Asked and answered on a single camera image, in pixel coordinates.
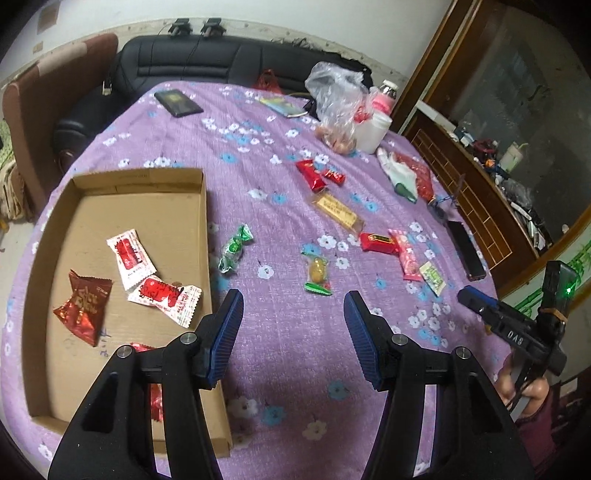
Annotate white foam cup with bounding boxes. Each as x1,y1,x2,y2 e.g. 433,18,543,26
358,112,393,155

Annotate black bag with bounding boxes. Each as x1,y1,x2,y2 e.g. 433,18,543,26
318,52,374,90

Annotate pink snack packet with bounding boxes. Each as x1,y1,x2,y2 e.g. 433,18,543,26
388,228,423,282

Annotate purple floral tablecloth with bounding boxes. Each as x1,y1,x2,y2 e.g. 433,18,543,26
0,80,514,480

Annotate yellow candy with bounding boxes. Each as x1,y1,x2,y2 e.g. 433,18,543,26
301,244,334,296

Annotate black remote control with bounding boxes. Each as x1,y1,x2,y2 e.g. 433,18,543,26
446,220,487,282

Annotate long red snack packet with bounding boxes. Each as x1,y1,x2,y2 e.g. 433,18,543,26
295,158,328,193

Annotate white work glove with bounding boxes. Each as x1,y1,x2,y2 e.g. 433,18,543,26
376,148,419,204

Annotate wooden glass cabinet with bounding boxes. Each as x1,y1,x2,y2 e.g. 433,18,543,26
392,0,591,301

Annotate red plastic bag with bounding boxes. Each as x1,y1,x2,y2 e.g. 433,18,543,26
252,69,284,94

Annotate clear plastic bag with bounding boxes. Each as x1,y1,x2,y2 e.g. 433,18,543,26
305,61,380,155

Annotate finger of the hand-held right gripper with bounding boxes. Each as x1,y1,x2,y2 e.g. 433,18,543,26
457,285,500,319

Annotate dark red foil snack packet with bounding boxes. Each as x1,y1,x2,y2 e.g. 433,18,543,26
52,269,114,348

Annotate blue yellow booklet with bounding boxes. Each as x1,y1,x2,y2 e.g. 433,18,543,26
259,95,309,119

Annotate brown armchair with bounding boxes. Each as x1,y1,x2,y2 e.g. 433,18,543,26
2,32,120,210

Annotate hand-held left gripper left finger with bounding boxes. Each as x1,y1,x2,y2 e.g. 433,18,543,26
48,289,245,480

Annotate woven basket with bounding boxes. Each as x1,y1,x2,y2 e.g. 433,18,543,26
0,159,34,234

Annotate golden snack bar packet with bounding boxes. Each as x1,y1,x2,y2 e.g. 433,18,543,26
310,191,365,234

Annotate light green snack packet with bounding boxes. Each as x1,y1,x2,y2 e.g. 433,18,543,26
418,261,448,297

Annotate white red candy packet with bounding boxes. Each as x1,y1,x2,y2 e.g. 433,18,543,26
106,229,156,291
127,275,203,329

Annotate red brown chocolate packet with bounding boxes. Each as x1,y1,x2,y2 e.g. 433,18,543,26
359,232,400,254

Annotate pink bottle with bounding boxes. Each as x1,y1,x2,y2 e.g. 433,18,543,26
372,80,400,116

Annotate plain red snack packet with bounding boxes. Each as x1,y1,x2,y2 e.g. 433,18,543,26
127,342,164,423

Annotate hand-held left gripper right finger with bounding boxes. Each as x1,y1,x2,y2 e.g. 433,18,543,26
343,291,536,480

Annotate person's right forearm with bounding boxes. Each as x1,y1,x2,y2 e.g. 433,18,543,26
515,390,559,468

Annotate black leather sofa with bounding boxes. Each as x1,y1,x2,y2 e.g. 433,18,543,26
52,34,352,176

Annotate person's right hand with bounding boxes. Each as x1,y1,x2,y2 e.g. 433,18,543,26
496,353,551,418

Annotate red patterned envelope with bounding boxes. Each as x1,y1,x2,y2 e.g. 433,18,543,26
397,153,435,203

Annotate bamboo print box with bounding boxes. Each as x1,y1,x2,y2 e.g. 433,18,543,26
501,235,591,319

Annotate eyeglasses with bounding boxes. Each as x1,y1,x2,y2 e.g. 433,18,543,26
427,178,465,222

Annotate brown cardboard box tray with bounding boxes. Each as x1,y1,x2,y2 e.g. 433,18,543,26
21,167,234,459

